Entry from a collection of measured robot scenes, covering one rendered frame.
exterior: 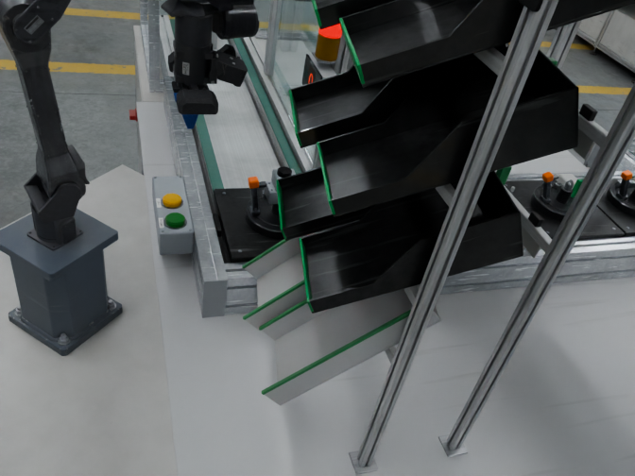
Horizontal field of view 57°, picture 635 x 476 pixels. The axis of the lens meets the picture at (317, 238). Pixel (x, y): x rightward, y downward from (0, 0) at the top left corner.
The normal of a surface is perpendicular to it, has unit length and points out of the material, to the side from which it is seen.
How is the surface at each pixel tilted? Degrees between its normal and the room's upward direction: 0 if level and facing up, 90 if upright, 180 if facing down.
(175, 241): 90
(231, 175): 0
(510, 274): 90
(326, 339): 45
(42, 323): 90
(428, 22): 25
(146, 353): 0
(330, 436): 0
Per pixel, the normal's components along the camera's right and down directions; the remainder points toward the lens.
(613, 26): -0.95, 0.04
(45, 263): 0.16, -0.77
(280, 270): -0.58, -0.58
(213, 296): 0.27, 0.63
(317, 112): -0.27, -0.72
